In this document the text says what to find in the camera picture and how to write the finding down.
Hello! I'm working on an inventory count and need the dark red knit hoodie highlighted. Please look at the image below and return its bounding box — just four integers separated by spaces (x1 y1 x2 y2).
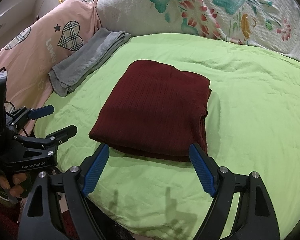
89 60 211 162

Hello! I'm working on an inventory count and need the person's left hand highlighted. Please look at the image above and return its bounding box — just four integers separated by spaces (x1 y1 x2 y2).
0 173 29 198

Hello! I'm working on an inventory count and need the folded grey towel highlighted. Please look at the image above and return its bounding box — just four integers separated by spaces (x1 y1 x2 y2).
49 28 131 98

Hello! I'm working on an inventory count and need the pink heart print pillow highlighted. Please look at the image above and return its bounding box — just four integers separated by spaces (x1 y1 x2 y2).
0 0 103 137

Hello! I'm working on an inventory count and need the dark red fuzzy garment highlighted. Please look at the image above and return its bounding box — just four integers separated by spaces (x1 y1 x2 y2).
0 198 20 239

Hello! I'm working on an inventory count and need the white floral quilt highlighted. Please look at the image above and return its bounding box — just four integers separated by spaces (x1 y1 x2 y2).
96 0 300 61

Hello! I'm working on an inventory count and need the black cable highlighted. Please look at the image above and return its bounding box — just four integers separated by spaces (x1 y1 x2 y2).
0 67 28 138

